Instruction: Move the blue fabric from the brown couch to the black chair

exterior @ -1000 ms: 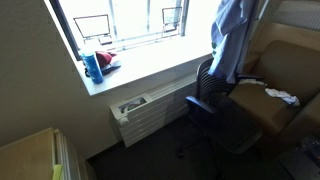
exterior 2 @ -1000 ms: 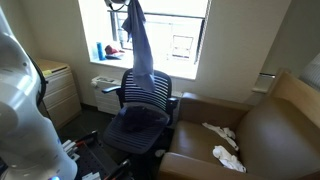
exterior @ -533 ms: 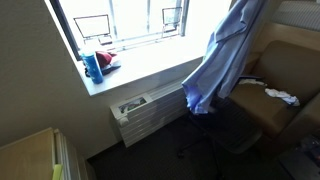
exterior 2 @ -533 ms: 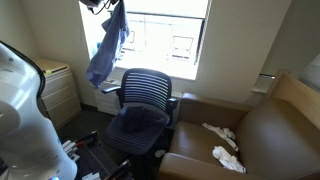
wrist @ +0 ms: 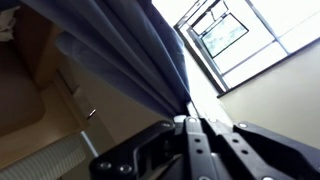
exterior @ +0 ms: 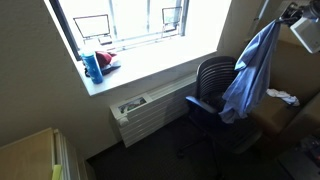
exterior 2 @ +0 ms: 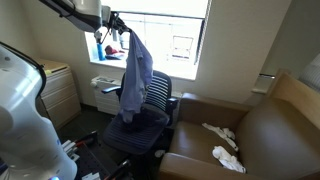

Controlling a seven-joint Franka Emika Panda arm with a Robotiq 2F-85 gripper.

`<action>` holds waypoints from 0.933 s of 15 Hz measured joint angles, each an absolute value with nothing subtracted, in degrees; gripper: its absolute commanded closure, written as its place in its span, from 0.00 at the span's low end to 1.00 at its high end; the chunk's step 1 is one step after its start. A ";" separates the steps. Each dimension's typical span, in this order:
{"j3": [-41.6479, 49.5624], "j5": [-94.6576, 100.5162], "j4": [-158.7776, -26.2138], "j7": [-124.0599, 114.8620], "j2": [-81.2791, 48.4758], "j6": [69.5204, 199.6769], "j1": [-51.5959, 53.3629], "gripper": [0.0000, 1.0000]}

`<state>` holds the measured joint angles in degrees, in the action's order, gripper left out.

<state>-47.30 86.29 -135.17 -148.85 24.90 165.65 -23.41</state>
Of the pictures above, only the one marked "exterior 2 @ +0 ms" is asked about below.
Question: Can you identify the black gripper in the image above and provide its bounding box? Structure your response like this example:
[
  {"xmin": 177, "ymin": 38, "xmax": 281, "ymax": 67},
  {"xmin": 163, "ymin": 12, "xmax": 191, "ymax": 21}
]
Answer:
[{"xmin": 107, "ymin": 11, "xmax": 132, "ymax": 35}]

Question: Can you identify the blue fabric shirt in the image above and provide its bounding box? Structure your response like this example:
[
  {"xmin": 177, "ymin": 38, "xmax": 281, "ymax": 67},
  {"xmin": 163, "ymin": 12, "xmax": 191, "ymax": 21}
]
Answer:
[{"xmin": 120, "ymin": 31, "xmax": 153, "ymax": 124}]

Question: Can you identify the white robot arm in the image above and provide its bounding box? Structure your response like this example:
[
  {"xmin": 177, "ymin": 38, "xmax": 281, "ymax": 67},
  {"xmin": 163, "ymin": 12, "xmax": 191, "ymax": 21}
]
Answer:
[{"xmin": 0, "ymin": 43, "xmax": 77, "ymax": 180}]

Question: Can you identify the black office chair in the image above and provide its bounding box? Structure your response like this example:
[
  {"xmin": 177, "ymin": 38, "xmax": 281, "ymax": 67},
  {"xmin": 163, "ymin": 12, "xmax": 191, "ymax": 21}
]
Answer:
[{"xmin": 103, "ymin": 70, "xmax": 178, "ymax": 155}]

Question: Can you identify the white cloth on couch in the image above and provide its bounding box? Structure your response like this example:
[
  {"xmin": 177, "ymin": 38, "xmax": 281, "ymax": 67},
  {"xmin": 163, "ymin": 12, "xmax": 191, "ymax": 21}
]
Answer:
[{"xmin": 212, "ymin": 146, "xmax": 246, "ymax": 173}]

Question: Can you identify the brown leather couch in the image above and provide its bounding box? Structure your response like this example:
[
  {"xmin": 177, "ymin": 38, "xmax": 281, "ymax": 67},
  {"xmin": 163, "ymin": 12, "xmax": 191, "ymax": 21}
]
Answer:
[{"xmin": 158, "ymin": 72, "xmax": 320, "ymax": 180}]

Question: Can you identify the red cap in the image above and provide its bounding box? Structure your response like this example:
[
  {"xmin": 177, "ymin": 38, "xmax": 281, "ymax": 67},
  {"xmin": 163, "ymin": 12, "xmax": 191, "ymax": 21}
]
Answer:
[{"xmin": 105, "ymin": 45, "xmax": 124, "ymax": 55}]

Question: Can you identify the blue water bottle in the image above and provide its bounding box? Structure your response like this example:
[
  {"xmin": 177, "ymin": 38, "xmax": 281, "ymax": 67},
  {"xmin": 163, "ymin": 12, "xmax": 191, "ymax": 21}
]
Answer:
[{"xmin": 97, "ymin": 42, "xmax": 105, "ymax": 61}]

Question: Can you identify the light wood drawer cabinet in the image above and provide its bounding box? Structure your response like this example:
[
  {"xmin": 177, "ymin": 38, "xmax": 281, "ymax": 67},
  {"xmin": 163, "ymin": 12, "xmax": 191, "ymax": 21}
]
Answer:
[{"xmin": 37, "ymin": 59, "xmax": 81, "ymax": 129}]

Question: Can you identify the white crumpled paper on floor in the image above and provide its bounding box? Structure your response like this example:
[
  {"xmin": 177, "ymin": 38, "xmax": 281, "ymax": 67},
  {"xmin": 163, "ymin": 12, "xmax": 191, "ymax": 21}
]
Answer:
[{"xmin": 154, "ymin": 150, "xmax": 165, "ymax": 158}]

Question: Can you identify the white strip cloth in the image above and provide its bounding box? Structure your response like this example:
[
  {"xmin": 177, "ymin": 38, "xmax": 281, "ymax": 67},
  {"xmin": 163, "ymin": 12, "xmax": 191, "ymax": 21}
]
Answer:
[{"xmin": 202, "ymin": 123, "xmax": 239, "ymax": 151}]

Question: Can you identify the white wall radiator unit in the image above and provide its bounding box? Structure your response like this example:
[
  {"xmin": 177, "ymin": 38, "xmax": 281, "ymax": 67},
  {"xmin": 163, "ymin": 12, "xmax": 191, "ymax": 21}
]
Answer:
[{"xmin": 90, "ymin": 76, "xmax": 121, "ymax": 115}]

